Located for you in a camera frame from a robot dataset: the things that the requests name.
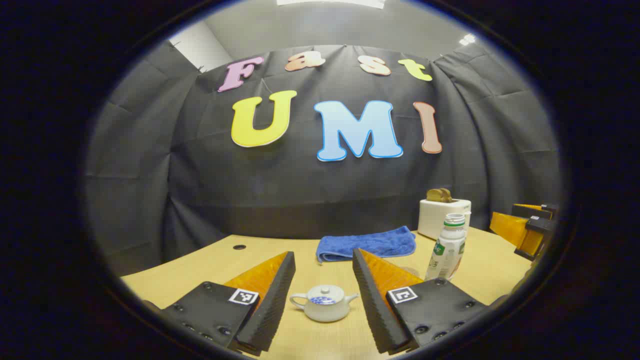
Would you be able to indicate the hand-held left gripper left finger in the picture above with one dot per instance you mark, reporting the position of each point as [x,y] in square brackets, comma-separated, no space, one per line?
[277,295]

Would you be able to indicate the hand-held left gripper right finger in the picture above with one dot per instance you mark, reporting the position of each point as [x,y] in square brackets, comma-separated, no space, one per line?
[372,300]

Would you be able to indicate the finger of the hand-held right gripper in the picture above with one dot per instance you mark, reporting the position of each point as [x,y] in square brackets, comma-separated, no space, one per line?
[537,225]
[535,212]

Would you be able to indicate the white ceramic teacup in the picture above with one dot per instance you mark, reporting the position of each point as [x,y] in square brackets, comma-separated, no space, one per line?
[325,313]

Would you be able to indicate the white plastic water bottle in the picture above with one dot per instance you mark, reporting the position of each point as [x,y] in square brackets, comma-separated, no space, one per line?
[446,250]

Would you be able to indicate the blue towel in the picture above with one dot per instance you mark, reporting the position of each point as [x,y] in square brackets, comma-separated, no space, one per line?
[365,244]

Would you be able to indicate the brown bread slice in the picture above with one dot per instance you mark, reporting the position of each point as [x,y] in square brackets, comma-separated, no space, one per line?
[447,194]
[433,196]

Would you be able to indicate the white toaster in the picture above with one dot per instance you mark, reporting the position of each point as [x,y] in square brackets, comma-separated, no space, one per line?
[437,217]

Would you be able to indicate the black backdrop cloth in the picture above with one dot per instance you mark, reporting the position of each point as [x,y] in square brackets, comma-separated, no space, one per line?
[300,185]

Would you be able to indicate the small ceiling light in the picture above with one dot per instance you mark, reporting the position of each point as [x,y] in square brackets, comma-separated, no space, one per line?
[467,39]

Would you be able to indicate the ceiling light panel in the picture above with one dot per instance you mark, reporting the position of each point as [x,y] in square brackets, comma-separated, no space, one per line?
[330,3]

